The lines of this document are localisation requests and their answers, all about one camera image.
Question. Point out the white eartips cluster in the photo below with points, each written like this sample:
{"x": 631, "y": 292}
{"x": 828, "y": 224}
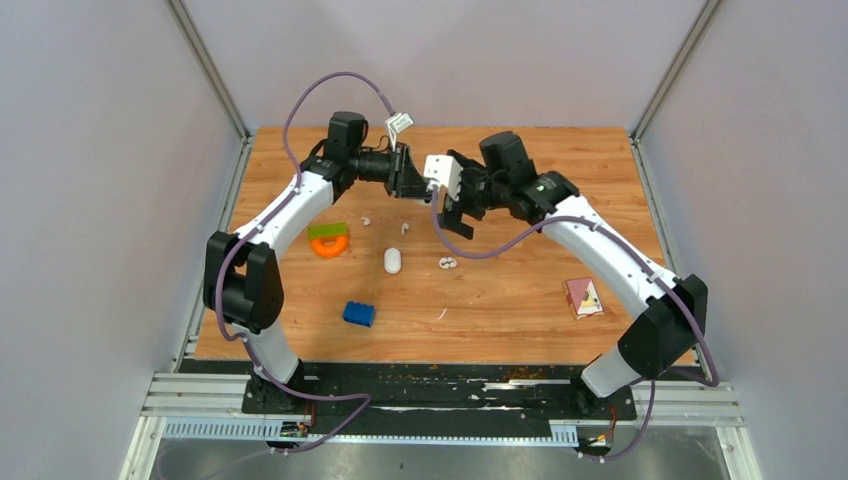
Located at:
{"x": 447, "y": 263}

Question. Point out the green toy block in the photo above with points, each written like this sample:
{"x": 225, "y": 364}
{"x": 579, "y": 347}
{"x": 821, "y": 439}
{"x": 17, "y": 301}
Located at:
{"x": 327, "y": 231}

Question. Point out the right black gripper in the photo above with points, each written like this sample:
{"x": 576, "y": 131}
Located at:
{"x": 468, "y": 173}

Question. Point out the aluminium rail frame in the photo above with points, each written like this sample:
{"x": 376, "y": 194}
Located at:
{"x": 208, "y": 406}

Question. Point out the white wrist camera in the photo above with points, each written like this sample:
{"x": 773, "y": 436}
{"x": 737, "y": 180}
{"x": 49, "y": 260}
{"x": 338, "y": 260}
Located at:
{"x": 443, "y": 170}
{"x": 396, "y": 124}

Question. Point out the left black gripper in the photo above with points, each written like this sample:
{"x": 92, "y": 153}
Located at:
{"x": 404, "y": 178}

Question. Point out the red card box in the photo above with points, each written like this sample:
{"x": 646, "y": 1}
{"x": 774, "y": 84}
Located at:
{"x": 582, "y": 297}

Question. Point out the white oval pill case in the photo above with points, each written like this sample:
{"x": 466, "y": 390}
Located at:
{"x": 392, "y": 260}

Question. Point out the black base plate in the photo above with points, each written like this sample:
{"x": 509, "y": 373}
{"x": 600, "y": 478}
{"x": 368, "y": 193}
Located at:
{"x": 437, "y": 400}

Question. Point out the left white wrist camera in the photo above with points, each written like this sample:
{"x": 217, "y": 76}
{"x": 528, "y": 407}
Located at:
{"x": 396, "y": 124}

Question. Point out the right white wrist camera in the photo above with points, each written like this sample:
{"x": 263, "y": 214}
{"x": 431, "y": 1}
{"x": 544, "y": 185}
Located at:
{"x": 443, "y": 170}

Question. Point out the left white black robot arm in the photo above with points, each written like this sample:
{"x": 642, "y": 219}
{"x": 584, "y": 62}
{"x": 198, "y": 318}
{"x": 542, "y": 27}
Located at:
{"x": 242, "y": 282}

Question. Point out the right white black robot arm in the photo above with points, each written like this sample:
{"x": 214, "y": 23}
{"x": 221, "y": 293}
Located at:
{"x": 668, "y": 312}

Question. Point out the blue toy brick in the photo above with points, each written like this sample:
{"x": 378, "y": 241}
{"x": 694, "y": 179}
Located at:
{"x": 359, "y": 314}

